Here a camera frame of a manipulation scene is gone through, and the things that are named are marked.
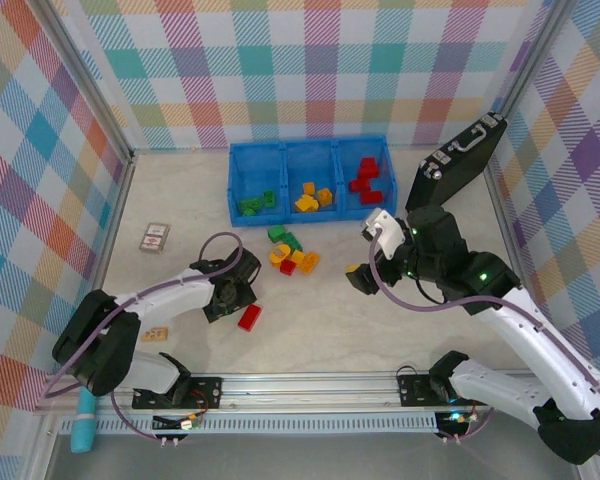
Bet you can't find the black briefcase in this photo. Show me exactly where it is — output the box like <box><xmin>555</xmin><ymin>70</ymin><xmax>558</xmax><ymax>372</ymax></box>
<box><xmin>404</xmin><ymin>113</ymin><xmax>509</xmax><ymax>217</ymax></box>

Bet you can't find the blue three-compartment bin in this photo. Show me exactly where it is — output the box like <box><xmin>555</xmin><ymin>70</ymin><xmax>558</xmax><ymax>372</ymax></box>
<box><xmin>228</xmin><ymin>134</ymin><xmax>397</xmax><ymax>227</ymax></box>

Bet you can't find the small card pack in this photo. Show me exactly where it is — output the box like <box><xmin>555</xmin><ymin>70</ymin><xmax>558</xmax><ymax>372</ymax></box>
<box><xmin>139</xmin><ymin>222</ymin><xmax>171</xmax><ymax>254</ymax></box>

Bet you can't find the teal foam tube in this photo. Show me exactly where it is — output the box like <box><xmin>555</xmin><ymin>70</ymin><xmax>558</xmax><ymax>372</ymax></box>
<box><xmin>69</xmin><ymin>387</ymin><xmax>97</xmax><ymax>454</ymax></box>

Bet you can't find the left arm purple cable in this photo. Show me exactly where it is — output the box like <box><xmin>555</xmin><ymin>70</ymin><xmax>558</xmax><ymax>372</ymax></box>
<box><xmin>42</xmin><ymin>232</ymin><xmax>246</xmax><ymax>441</ymax></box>

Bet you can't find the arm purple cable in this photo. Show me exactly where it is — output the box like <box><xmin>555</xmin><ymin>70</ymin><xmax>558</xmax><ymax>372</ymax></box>
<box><xmin>42</xmin><ymin>232</ymin><xmax>246</xmax><ymax>441</ymax></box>
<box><xmin>369</xmin><ymin>232</ymin><xmax>600</xmax><ymax>466</ymax></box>

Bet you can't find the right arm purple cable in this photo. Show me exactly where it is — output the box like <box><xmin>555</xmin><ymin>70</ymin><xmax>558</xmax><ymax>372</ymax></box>
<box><xmin>369</xmin><ymin>232</ymin><xmax>600</xmax><ymax>466</ymax></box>

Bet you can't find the aluminium table edge rail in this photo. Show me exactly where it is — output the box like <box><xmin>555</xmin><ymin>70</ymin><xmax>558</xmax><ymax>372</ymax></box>
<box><xmin>482</xmin><ymin>149</ymin><xmax>554</xmax><ymax>369</ymax></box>
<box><xmin>87</xmin><ymin>152</ymin><xmax>136</xmax><ymax>301</ymax></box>

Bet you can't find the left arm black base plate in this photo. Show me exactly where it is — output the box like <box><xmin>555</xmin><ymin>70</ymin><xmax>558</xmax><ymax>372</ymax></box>
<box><xmin>132</xmin><ymin>375</ymin><xmax>225</xmax><ymax>412</ymax></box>

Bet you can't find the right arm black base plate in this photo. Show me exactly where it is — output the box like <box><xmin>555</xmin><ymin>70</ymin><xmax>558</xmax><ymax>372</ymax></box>
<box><xmin>397</xmin><ymin>372</ymin><xmax>491</xmax><ymax>407</ymax></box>

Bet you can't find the aluminium mounting rail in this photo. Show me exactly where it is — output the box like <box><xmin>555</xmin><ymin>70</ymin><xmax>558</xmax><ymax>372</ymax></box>
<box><xmin>33</xmin><ymin>368</ymin><xmax>589</xmax><ymax>415</ymax></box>

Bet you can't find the black cable connector bracket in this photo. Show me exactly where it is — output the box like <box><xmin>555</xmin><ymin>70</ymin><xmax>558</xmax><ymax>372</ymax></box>
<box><xmin>433</xmin><ymin>410</ymin><xmax>481</xmax><ymax>445</ymax></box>
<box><xmin>152</xmin><ymin>413</ymin><xmax>204</xmax><ymax>447</ymax></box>

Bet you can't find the slotted cable duct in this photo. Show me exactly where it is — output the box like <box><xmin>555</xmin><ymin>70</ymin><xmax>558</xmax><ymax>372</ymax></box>
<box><xmin>59</xmin><ymin>417</ymin><xmax>441</xmax><ymax>435</ymax></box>

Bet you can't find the aluminium frame post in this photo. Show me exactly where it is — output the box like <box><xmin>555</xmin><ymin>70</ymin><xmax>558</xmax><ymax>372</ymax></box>
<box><xmin>494</xmin><ymin>0</ymin><xmax>581</xmax><ymax>121</ymax></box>
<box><xmin>33</xmin><ymin>0</ymin><xmax>135</xmax><ymax>161</ymax></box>

